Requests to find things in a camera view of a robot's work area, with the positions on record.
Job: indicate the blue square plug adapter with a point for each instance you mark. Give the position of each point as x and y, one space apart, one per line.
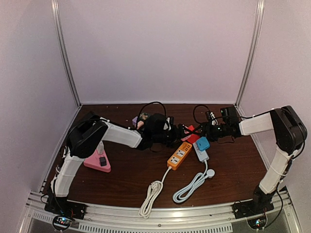
202 143

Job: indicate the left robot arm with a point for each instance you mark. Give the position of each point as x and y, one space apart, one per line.
85 137

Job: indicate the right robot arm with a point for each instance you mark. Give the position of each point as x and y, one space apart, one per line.
233 155

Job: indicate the orange power strip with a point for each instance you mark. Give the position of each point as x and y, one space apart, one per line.
179 155

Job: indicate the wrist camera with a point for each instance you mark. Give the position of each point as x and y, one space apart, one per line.
157 123
227 112

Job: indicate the beige pink plug adapter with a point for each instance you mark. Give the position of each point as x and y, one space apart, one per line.
139 124

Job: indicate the pink square plug adapter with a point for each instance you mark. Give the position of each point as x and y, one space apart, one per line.
185 138

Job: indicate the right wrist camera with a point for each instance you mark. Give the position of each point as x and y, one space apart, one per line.
227 112

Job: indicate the aluminium front rail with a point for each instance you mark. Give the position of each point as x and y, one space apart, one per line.
218 218

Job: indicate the light blue power strip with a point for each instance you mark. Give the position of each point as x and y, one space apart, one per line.
202 155

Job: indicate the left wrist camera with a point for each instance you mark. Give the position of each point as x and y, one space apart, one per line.
157 123

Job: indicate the right aluminium post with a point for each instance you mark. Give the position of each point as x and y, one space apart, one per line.
259 15

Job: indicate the aluminium post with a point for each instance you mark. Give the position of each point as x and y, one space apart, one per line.
63 51
259 15

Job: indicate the red cube socket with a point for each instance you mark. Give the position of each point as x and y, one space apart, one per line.
193 138

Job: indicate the left aluminium post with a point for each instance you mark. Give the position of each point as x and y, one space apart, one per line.
63 51

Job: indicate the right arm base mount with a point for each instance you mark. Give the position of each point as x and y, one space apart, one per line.
257 205

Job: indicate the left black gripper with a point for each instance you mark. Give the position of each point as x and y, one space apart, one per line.
176 136

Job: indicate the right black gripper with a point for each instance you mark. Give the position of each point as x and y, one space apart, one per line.
208 132

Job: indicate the dark green cube adapter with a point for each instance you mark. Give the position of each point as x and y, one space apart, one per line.
144 115

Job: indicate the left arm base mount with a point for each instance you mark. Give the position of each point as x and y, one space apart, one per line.
63 207

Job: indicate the purple power strip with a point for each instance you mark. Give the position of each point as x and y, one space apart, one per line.
135 121

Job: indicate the white charger plug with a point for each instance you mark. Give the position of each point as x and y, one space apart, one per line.
100 148

